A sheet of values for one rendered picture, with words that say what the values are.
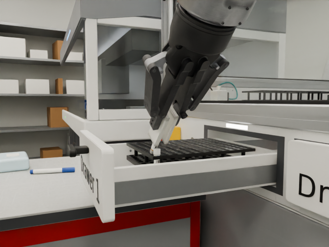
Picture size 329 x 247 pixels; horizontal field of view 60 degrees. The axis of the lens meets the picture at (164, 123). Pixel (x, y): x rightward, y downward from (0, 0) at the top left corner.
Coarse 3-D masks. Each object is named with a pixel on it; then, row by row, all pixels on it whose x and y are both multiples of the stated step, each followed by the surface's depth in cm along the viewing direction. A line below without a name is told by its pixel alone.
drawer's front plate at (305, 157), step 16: (288, 144) 50; (304, 144) 47; (320, 144) 45; (288, 160) 50; (304, 160) 47; (320, 160) 44; (288, 176) 50; (320, 176) 44; (288, 192) 50; (304, 192) 47; (320, 208) 44
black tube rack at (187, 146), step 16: (144, 144) 64; (160, 144) 64; (176, 144) 64; (192, 144) 63; (208, 144) 63; (224, 144) 63; (128, 160) 64; (144, 160) 58; (160, 160) 51; (176, 160) 61
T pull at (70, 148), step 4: (68, 148) 52; (72, 148) 50; (76, 148) 52; (80, 148) 52; (84, 148) 52; (88, 148) 52; (68, 152) 52; (72, 152) 49; (76, 152) 52; (80, 152) 52; (84, 152) 52; (88, 152) 53; (72, 156) 49
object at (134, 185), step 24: (120, 144) 68; (240, 144) 68; (120, 168) 43; (144, 168) 45; (168, 168) 47; (192, 168) 48; (216, 168) 50; (240, 168) 52; (264, 168) 54; (120, 192) 43; (144, 192) 45; (168, 192) 47; (192, 192) 48; (216, 192) 51
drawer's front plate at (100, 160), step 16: (80, 144) 65; (96, 144) 45; (80, 160) 66; (96, 160) 45; (112, 160) 41; (96, 176) 45; (112, 176) 41; (96, 192) 46; (112, 192) 41; (96, 208) 46; (112, 208) 41
